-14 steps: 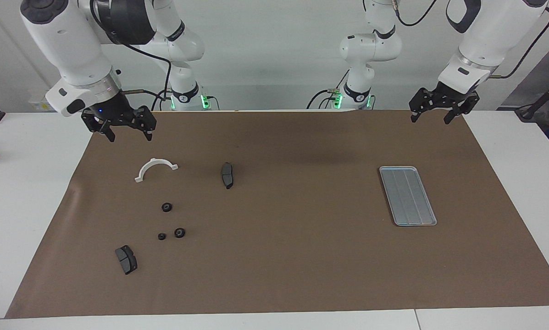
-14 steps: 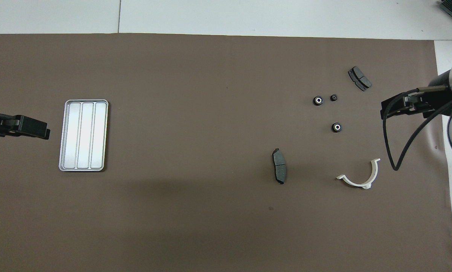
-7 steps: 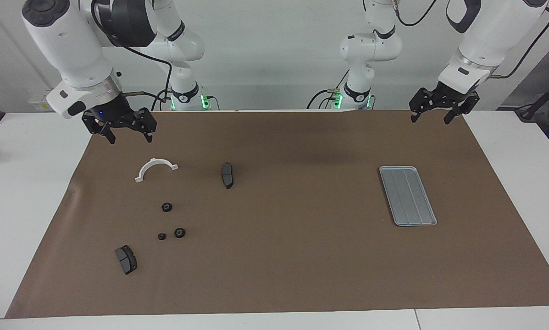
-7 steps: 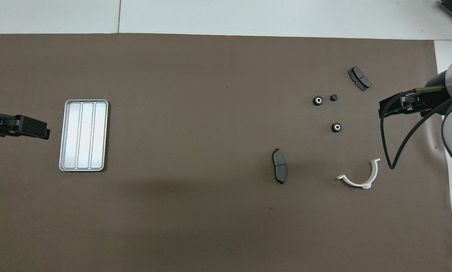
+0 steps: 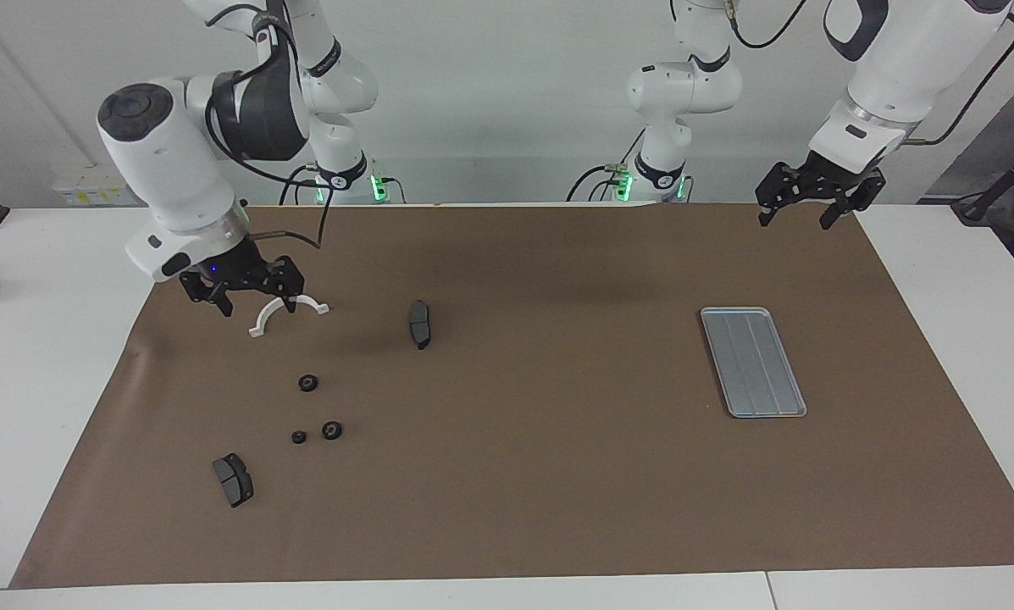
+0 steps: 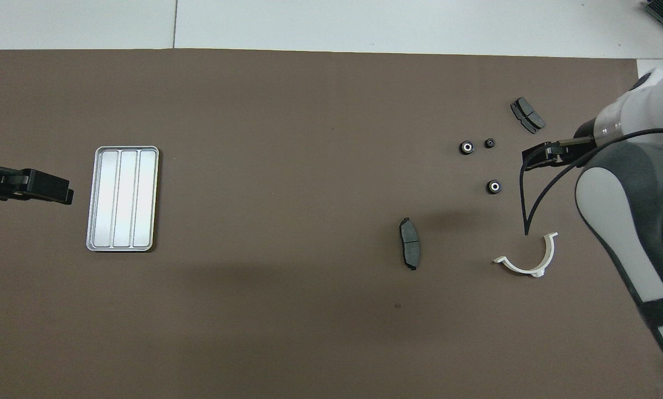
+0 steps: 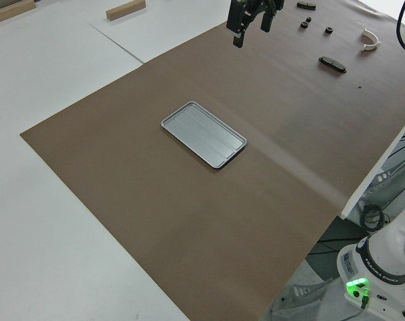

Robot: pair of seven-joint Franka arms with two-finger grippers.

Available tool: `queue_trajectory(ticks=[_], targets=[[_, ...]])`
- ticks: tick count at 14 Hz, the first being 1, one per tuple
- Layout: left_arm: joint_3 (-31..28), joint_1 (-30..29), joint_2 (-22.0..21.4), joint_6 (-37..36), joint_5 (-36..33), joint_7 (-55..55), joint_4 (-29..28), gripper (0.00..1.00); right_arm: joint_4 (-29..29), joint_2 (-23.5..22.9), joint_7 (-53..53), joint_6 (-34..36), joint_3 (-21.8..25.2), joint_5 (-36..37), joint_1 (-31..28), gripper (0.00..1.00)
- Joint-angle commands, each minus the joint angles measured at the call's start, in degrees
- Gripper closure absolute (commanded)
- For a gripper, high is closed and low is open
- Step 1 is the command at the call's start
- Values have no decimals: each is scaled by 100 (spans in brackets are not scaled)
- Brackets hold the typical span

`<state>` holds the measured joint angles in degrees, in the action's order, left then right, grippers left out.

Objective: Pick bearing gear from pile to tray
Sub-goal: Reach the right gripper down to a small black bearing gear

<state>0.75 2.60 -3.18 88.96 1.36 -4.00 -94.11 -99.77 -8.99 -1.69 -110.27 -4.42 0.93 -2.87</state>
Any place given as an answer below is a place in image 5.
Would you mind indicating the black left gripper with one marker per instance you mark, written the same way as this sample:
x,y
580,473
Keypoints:
x,y
820,180

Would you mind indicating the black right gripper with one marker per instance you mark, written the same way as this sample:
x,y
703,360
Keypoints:
x,y
244,271

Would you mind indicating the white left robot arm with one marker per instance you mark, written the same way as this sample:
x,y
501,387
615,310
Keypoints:
x,y
905,76

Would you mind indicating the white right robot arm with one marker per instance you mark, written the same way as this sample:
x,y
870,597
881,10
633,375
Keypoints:
x,y
168,169

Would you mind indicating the silver metal tray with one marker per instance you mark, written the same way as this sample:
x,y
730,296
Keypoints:
x,y
752,364

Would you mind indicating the long grey brake pad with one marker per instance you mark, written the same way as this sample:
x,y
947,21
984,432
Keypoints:
x,y
420,326

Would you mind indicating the short grooved grey brake pad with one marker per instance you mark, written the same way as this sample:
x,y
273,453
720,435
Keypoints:
x,y
234,481

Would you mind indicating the brown table mat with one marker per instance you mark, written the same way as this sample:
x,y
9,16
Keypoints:
x,y
515,466

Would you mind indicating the white curved plastic bracket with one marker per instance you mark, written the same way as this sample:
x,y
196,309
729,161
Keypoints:
x,y
257,330

